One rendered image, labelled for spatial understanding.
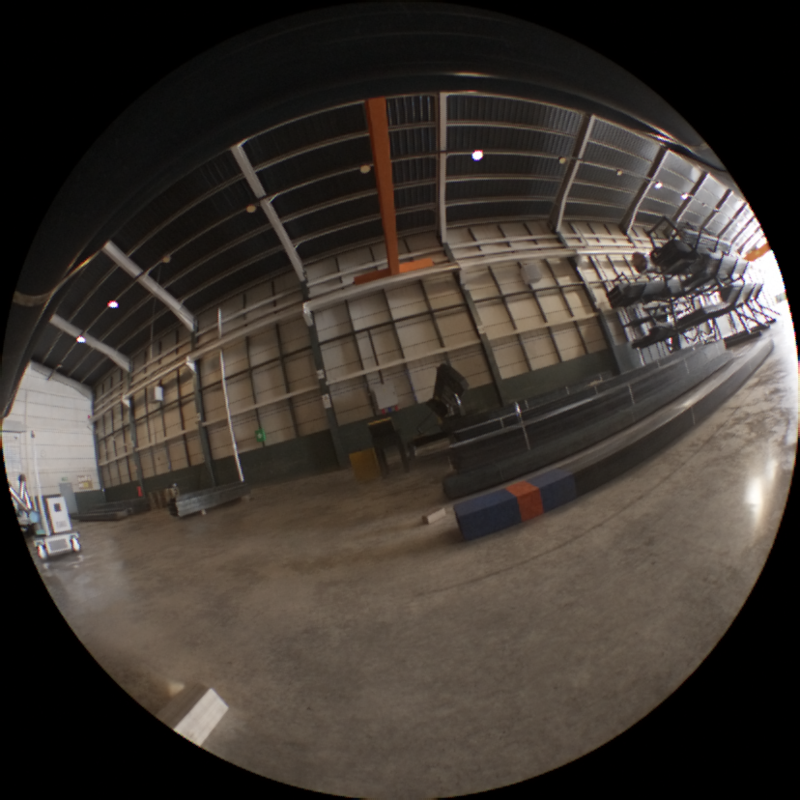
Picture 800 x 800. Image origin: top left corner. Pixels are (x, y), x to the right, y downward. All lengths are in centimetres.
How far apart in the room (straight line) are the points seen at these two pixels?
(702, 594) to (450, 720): 72
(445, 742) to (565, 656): 36
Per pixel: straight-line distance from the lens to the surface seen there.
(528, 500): 161
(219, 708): 103
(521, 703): 78
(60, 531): 529
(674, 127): 69
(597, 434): 294
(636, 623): 91
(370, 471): 527
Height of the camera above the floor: 68
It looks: 7 degrees up
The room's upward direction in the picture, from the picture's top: 16 degrees counter-clockwise
